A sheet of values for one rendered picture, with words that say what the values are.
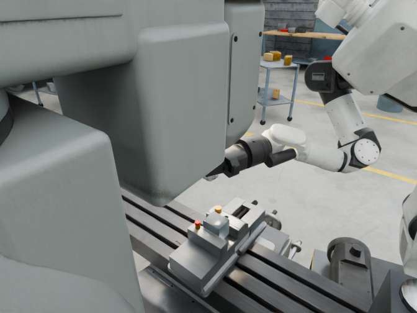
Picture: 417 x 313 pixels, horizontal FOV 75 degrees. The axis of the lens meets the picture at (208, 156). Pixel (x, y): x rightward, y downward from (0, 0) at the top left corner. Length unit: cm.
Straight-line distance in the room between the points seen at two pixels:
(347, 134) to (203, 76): 62
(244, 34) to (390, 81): 43
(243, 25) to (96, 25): 30
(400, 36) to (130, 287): 71
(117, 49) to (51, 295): 24
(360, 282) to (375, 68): 91
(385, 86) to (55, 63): 75
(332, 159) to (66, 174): 76
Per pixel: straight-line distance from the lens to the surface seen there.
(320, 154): 87
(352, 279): 142
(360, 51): 81
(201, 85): 41
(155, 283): 95
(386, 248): 255
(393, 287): 73
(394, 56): 80
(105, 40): 31
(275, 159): 79
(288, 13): 855
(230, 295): 83
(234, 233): 85
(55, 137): 26
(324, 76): 95
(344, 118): 95
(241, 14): 53
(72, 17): 29
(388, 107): 543
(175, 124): 38
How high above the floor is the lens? 162
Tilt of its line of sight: 30 degrees down
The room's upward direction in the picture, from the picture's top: straight up
